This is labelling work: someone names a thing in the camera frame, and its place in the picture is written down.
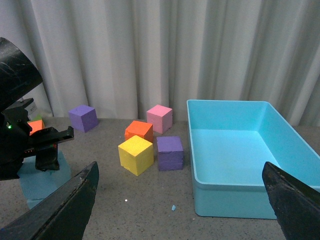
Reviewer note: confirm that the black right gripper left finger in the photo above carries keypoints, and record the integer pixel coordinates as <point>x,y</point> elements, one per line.
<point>63,215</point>

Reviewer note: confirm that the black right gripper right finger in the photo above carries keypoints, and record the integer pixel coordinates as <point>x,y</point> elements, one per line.
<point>295,204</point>

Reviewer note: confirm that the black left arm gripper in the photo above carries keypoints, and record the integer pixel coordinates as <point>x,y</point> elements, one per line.
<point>16,143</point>

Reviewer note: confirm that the light blue foam cube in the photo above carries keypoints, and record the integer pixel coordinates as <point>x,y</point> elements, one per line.
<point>36,185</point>

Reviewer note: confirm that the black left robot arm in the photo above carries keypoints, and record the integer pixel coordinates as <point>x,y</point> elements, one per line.
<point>18,75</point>

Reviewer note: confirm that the orange foam cube left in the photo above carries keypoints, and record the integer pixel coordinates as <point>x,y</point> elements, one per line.
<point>36,125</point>

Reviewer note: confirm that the orange foam cube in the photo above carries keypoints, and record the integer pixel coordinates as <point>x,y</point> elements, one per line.
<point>141,129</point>
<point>36,125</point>

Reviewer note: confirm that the green foam cube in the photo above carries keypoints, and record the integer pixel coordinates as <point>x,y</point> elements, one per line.
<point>38,118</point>

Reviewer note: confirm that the purple foam cube back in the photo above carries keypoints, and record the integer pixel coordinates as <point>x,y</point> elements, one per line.
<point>83,118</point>

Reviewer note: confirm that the purple foam cube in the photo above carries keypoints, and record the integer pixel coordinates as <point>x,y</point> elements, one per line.
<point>170,153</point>
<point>83,118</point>

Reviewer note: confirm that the yellow foam cube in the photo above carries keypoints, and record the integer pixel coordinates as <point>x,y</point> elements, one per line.
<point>136,154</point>

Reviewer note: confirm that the light blue plastic bin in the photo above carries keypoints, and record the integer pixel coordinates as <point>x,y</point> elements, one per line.
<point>230,142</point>

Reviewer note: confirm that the orange foam cube right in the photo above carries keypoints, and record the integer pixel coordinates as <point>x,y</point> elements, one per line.
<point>141,129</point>

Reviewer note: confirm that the pink foam cube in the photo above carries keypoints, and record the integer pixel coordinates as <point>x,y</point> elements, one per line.
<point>161,117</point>

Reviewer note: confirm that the purple foam cube right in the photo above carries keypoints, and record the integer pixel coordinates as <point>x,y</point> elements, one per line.
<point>170,153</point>

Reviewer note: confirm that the white curtain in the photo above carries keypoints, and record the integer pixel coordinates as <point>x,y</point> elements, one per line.
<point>123,57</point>

